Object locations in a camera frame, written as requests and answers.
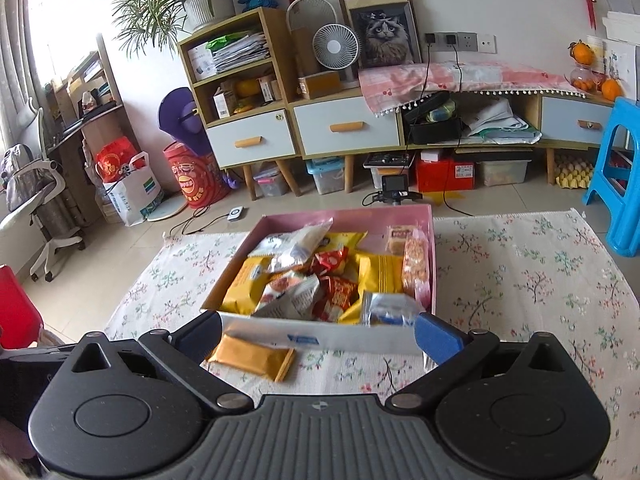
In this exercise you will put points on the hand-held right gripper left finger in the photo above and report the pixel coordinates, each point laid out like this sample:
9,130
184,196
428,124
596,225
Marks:
202,337

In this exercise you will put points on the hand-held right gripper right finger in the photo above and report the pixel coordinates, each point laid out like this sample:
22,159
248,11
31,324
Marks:
440,337

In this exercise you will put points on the orange packet with barcode label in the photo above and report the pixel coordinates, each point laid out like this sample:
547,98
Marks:
250,355

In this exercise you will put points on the white mushroom print packet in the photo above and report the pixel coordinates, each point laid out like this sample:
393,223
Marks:
390,310

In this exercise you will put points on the yellow packet with white label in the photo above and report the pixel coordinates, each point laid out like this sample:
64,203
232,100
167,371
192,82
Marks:
240,285

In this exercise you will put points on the pink puffed rice packet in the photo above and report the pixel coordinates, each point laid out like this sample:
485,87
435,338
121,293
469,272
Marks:
415,270

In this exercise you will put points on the plain yellow ridged packet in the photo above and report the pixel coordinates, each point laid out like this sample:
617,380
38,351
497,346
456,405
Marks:
377,272

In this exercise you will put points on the walnut print packet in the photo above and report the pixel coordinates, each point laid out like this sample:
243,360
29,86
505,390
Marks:
290,295

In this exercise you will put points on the clear packet of tan biscuits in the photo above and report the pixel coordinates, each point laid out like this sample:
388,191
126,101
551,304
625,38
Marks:
399,240

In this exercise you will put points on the red snack packet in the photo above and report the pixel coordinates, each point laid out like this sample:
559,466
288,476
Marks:
330,260
337,297

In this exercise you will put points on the white pyramid packet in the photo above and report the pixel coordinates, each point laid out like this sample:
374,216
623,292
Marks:
272,252

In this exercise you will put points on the pink cardboard box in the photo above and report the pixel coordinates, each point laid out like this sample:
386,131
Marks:
325,332

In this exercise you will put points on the yellow cracker packet blue label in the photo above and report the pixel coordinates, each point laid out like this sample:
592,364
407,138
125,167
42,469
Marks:
350,242

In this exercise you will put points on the red chair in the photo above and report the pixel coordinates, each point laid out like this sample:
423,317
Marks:
17,310

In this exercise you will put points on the small white floor device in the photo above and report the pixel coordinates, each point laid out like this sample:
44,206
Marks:
235,214

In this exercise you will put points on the round white board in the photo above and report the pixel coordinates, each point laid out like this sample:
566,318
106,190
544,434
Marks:
167,207

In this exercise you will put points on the white paper bag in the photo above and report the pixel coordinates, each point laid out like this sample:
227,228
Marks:
132,200

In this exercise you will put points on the red round drum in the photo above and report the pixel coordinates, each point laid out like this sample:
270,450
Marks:
197,177

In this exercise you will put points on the red cardboard box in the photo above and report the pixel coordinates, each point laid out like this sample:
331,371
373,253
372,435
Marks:
445,175

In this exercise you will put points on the grey clear storage bin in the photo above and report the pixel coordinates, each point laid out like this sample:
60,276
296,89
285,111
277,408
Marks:
270,182

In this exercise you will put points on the white office chair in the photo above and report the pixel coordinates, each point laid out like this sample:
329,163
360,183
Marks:
40,210

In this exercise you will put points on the white storage bin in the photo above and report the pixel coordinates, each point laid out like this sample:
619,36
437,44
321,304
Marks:
375,172

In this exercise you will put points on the blue lidded storage bin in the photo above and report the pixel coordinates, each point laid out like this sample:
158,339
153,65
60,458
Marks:
325,177

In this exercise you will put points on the red gift bag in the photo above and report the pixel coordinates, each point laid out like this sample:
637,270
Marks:
115,160

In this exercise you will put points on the tall wooden shelf cabinet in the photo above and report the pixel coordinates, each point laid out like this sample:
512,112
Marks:
250,142

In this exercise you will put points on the black bag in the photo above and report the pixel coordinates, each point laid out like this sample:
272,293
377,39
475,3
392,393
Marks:
432,130

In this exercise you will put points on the yellow egg tray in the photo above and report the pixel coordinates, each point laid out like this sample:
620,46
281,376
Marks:
575,172

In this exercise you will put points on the purple plush toy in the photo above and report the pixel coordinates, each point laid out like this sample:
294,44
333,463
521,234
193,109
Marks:
185,120

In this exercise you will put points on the pile of white papers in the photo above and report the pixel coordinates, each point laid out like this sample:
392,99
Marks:
500,120

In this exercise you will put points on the low wooden drawer cabinet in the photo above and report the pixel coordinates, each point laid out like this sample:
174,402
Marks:
347,127

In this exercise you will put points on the wooden desk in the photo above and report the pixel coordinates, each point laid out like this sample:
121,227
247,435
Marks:
100,125

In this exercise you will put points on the brown and white carton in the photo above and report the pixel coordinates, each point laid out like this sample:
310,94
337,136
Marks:
224,102

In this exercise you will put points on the blue plastic stool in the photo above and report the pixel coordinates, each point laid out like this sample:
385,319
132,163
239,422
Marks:
625,185

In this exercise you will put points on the large orange fruit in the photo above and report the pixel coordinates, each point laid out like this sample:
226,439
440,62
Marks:
246,89

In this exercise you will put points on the long wooden tv cabinet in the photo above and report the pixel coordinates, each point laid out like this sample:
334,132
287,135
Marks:
575,120

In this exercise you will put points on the small printed cartons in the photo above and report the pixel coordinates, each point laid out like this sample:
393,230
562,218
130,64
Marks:
269,89

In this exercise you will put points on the pink cherry print cloth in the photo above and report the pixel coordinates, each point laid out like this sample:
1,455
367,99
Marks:
480,77

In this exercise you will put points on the small cardboard box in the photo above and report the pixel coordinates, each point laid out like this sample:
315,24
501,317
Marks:
320,85

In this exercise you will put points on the stack of papers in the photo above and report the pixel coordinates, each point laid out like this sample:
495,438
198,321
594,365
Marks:
240,52

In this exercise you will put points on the jar of small oranges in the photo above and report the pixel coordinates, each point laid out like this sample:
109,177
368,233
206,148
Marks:
584,79

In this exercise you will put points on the framed cat picture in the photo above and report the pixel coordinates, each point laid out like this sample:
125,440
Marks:
382,35

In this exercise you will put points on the white desk fan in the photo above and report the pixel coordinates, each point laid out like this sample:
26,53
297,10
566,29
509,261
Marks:
336,47

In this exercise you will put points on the orange fruit with leaves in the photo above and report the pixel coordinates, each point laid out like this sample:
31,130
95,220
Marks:
582,52

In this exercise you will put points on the light curtain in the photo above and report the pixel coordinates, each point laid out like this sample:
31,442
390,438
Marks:
20,60

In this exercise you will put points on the potted spider plant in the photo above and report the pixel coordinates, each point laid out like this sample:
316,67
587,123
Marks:
207,5

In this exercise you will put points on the black camera on tripod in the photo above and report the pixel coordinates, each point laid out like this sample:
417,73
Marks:
395,187

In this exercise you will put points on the wall socket strip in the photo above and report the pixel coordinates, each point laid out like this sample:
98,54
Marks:
465,42

